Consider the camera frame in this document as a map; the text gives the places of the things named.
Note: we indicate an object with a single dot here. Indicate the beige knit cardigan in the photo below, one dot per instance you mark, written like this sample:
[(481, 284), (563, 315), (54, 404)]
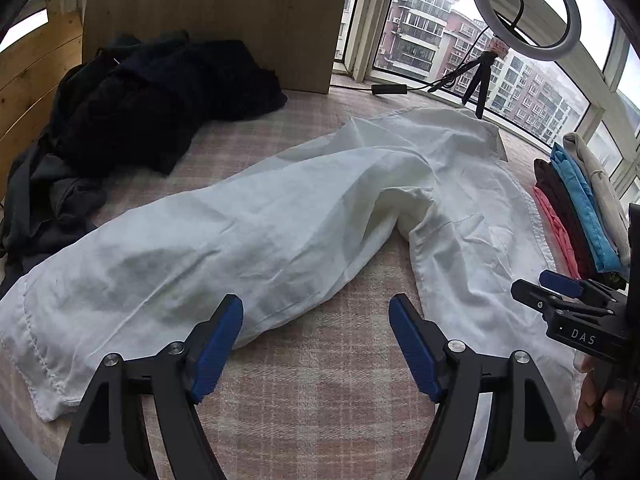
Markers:
[(597, 185)]

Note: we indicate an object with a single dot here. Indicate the light wooden board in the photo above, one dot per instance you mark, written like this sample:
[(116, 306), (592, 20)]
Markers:
[(225, 15)]

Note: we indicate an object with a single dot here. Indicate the white shirt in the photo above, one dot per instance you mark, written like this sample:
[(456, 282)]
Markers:
[(250, 230)]

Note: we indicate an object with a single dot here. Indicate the pink plaid blanket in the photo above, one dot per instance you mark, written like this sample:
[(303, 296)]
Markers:
[(320, 385)]

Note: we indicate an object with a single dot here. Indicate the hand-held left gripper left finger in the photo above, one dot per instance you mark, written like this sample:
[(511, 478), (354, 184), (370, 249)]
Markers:
[(215, 350)]

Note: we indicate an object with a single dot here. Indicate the blue folded garment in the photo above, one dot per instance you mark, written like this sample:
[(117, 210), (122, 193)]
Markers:
[(582, 200)]

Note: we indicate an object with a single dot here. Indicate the dark grey garment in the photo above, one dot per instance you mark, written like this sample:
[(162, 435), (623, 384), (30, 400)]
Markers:
[(45, 195)]

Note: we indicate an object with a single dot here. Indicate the coral folded garment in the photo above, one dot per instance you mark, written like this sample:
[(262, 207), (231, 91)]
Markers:
[(552, 230)]

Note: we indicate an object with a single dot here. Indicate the black mini tripod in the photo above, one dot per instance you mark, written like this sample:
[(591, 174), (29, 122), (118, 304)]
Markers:
[(480, 80)]

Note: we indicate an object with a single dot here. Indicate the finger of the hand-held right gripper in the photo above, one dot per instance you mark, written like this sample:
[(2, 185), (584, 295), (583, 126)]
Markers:
[(535, 297), (562, 282)]

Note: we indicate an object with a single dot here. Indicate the pine slat board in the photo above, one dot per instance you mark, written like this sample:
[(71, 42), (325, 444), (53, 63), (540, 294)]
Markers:
[(30, 70)]

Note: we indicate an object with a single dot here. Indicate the person's right hand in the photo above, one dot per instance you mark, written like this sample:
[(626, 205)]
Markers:
[(595, 395)]

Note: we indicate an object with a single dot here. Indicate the dark maroon folded garment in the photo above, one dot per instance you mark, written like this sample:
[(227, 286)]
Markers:
[(562, 200)]

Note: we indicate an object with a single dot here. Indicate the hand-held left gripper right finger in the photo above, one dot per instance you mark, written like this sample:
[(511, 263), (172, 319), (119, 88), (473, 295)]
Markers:
[(415, 350)]

